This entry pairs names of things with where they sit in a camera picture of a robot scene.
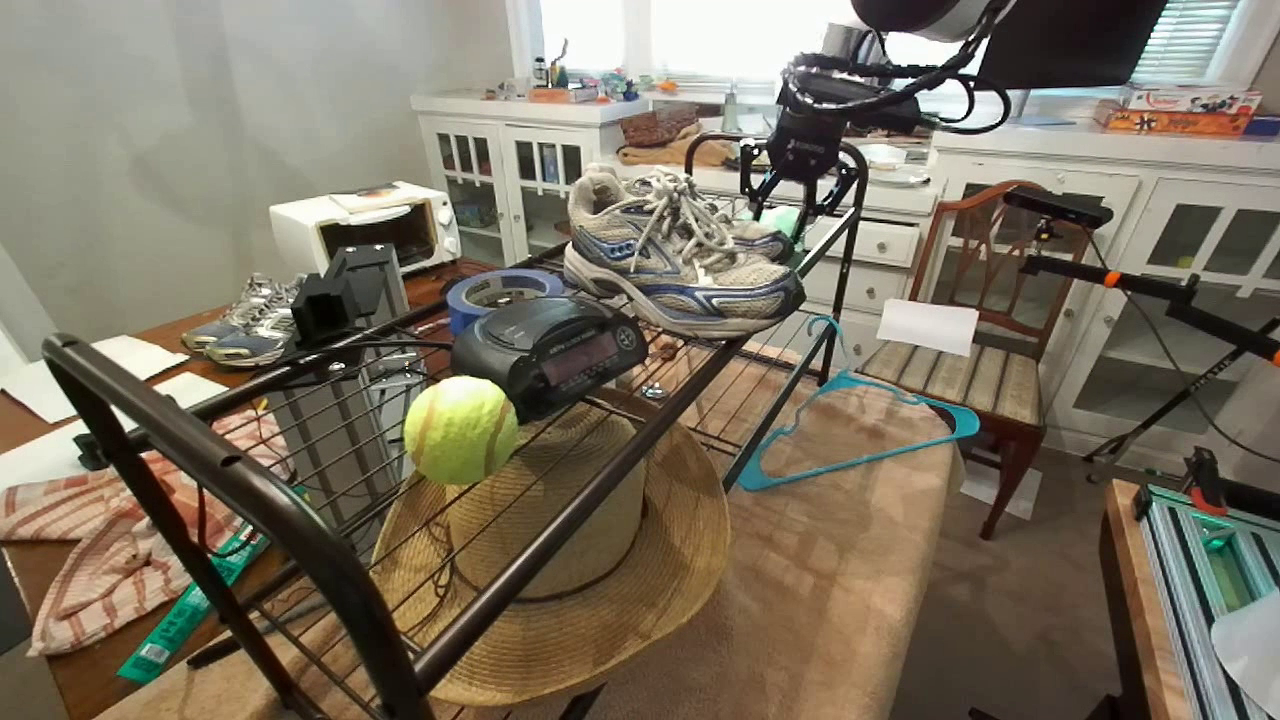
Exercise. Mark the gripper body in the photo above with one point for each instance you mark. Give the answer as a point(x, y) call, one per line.
point(803, 140)

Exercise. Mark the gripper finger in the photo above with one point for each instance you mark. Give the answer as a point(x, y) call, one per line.
point(752, 180)
point(838, 185)

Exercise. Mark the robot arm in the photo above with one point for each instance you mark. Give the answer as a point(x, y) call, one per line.
point(935, 12)

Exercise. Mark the red striped white towel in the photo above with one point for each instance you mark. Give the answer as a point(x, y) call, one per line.
point(100, 570)

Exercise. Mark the white blue running shoe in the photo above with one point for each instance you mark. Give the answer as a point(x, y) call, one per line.
point(755, 240)
point(680, 290)

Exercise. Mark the brown woven basket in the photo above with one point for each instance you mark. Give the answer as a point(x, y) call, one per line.
point(658, 126)

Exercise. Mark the window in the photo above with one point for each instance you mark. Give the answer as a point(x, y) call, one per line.
point(700, 35)

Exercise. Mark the white paper sheet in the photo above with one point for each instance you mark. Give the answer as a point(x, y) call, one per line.
point(40, 455)
point(1000, 495)
point(928, 327)
point(130, 355)

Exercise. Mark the teal plastic hanger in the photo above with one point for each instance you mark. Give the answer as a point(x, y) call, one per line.
point(860, 385)

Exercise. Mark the heap of small items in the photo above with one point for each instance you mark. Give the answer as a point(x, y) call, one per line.
point(560, 85)

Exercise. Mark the wooden chair striped seat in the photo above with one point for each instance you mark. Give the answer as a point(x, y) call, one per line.
point(950, 385)

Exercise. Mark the white glass door cabinet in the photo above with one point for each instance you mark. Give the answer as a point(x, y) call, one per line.
point(500, 180)

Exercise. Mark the black clock radio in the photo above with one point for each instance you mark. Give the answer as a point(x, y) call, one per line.
point(560, 355)

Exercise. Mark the black monitor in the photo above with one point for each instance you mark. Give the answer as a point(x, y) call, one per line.
point(1070, 40)

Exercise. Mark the blue tape roll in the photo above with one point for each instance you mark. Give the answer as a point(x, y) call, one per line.
point(470, 305)

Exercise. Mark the white glass door sideboard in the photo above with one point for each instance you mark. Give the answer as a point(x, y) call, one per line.
point(1140, 330)

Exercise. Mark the stack of board game boxes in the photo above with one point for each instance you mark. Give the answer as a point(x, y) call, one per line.
point(1180, 112)

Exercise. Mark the yellow tennis ball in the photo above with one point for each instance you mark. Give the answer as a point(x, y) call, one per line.
point(460, 430)

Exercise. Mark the black box device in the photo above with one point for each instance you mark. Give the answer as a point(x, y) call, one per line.
point(345, 290)

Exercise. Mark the white toaster oven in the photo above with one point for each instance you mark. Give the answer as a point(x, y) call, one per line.
point(300, 225)

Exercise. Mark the straw hat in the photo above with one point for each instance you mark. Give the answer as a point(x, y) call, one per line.
point(600, 610)

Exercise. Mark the orange black clamp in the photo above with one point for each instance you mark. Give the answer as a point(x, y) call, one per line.
point(1205, 485)

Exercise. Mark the grey blue sneaker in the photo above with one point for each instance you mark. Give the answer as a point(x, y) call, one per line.
point(235, 315)
point(255, 340)

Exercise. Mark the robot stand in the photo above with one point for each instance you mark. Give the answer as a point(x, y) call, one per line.
point(1180, 610)

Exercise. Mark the green flat package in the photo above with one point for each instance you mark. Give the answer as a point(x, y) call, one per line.
point(175, 625)

